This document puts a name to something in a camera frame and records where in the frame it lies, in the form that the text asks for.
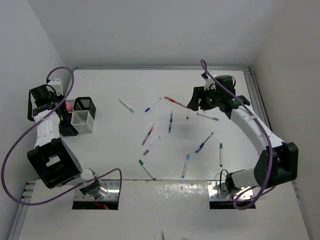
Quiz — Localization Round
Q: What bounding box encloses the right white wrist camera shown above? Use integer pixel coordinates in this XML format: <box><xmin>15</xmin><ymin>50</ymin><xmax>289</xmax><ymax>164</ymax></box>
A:
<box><xmin>201</xmin><ymin>72</ymin><xmax>215</xmax><ymax>91</ymax></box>

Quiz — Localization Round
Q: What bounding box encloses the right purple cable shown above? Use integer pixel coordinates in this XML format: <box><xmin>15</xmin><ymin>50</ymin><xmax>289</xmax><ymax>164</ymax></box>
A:
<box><xmin>199</xmin><ymin>58</ymin><xmax>273</xmax><ymax>210</ymax></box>

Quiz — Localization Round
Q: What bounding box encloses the green cap white marker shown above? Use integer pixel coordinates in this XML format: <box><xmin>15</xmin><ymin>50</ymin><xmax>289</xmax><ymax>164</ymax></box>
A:
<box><xmin>219</xmin><ymin>142</ymin><xmax>223</xmax><ymax>168</ymax></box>

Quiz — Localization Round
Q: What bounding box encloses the mint cap white marker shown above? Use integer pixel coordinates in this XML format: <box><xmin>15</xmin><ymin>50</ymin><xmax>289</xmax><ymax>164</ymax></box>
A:
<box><xmin>119</xmin><ymin>99</ymin><xmax>135</xmax><ymax>113</ymax></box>

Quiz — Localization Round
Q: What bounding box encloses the black and white pen organizer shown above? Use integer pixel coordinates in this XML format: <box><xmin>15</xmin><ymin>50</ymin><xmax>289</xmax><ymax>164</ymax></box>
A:
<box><xmin>59</xmin><ymin>96</ymin><xmax>97</xmax><ymax>137</ymax></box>

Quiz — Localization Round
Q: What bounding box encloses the purple cap white marker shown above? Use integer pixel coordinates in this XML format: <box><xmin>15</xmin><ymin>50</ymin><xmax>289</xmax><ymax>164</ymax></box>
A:
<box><xmin>144</xmin><ymin>97</ymin><xmax>161</xmax><ymax>113</ymax></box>

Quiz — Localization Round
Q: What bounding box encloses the crimson clear pen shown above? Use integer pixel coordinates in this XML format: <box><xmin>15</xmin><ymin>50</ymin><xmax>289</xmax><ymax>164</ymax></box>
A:
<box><xmin>141</xmin><ymin>122</ymin><xmax>156</xmax><ymax>146</ymax></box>

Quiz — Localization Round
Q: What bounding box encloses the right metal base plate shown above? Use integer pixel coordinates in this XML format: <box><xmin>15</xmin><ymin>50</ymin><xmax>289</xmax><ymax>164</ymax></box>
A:
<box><xmin>207</xmin><ymin>180</ymin><xmax>254</xmax><ymax>202</ymax></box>

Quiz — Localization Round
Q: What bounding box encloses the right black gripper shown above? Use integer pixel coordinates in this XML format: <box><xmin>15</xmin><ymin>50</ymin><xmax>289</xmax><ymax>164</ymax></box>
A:
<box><xmin>187</xmin><ymin>85</ymin><xmax>222</xmax><ymax>111</ymax></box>

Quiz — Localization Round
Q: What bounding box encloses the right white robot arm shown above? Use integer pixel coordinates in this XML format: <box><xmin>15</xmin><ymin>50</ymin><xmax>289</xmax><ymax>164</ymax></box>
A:
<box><xmin>187</xmin><ymin>73</ymin><xmax>299</xmax><ymax>193</ymax></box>

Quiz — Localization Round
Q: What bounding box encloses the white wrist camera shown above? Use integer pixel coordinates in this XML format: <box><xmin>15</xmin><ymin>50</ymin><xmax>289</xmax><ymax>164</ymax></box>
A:
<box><xmin>46</xmin><ymin>78</ymin><xmax>64</xmax><ymax>96</ymax></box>
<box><xmin>201</xmin><ymin>72</ymin><xmax>215</xmax><ymax>91</ymax></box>

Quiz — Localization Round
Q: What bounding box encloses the grey tip white marker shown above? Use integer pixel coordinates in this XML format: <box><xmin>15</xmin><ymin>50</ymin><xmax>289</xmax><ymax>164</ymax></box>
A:
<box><xmin>143</xmin><ymin>137</ymin><xmax>161</xmax><ymax>156</ymax></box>

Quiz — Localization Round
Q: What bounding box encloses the blue clear pen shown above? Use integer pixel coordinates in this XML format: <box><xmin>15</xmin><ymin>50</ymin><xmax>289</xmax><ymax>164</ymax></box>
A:
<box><xmin>168</xmin><ymin>109</ymin><xmax>174</xmax><ymax>133</ymax></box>

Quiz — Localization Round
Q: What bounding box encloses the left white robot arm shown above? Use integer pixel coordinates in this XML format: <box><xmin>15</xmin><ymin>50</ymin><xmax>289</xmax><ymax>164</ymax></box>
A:
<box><xmin>27</xmin><ymin>81</ymin><xmax>101</xmax><ymax>196</ymax></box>

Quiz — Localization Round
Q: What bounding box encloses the pink glitter bottle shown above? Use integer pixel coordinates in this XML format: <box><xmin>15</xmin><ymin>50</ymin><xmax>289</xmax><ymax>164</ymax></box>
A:
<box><xmin>65</xmin><ymin>101</ymin><xmax>73</xmax><ymax>112</ymax></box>

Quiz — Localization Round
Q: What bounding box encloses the teal cap white marker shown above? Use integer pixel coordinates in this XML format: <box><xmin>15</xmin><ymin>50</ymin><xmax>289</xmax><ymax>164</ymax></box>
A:
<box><xmin>138</xmin><ymin>159</ymin><xmax>156</xmax><ymax>180</ymax></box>

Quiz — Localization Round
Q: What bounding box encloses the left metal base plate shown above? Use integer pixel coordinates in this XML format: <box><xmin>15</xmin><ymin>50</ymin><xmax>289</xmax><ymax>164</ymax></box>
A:
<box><xmin>74</xmin><ymin>179</ymin><xmax>120</xmax><ymax>202</ymax></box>

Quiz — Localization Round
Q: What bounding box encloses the grey cap white marker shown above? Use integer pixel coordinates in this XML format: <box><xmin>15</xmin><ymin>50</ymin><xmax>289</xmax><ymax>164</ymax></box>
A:
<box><xmin>196</xmin><ymin>112</ymin><xmax>219</xmax><ymax>121</ymax></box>

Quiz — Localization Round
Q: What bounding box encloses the purple cap black highlighter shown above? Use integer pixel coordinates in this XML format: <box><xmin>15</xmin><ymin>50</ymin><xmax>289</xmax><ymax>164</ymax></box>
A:
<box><xmin>65</xmin><ymin>113</ymin><xmax>72</xmax><ymax>124</ymax></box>

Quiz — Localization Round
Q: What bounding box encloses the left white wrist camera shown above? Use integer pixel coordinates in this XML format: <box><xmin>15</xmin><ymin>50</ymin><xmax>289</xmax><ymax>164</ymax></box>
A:
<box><xmin>46</xmin><ymin>78</ymin><xmax>64</xmax><ymax>96</ymax></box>

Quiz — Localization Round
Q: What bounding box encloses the red gel pen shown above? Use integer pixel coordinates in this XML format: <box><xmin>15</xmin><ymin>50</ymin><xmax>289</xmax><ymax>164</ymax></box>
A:
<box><xmin>164</xmin><ymin>96</ymin><xmax>187</xmax><ymax>108</ymax></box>

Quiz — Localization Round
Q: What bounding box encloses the dark red cap marker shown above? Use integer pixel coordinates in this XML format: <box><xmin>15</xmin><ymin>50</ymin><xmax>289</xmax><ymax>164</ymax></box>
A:
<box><xmin>186</xmin><ymin>109</ymin><xmax>191</xmax><ymax>120</ymax></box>

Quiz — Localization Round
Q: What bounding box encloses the dark blue pen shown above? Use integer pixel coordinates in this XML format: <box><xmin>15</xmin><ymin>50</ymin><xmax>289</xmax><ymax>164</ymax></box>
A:
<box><xmin>195</xmin><ymin>132</ymin><xmax>214</xmax><ymax>153</ymax></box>

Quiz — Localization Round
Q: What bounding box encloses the metal base plate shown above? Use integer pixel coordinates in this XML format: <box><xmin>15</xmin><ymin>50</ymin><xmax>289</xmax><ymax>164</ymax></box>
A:
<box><xmin>74</xmin><ymin>179</ymin><xmax>120</xmax><ymax>202</ymax></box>
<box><xmin>207</xmin><ymin>180</ymin><xmax>254</xmax><ymax>202</ymax></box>

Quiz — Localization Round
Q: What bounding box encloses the light blue cap marker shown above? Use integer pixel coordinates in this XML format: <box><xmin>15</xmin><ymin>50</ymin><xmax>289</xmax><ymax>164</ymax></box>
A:
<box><xmin>181</xmin><ymin>153</ymin><xmax>190</xmax><ymax>179</ymax></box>

